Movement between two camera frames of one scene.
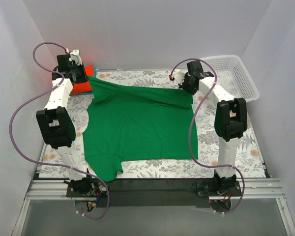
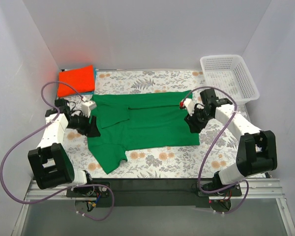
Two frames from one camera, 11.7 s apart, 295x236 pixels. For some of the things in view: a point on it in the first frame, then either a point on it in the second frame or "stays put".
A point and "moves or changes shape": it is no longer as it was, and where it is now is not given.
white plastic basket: x=233 y=75 stays put
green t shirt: x=126 y=123 moves or changes shape
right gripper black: x=189 y=86 to x=194 y=122
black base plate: x=169 y=193 stays put
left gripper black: x=76 y=76 to x=90 y=126
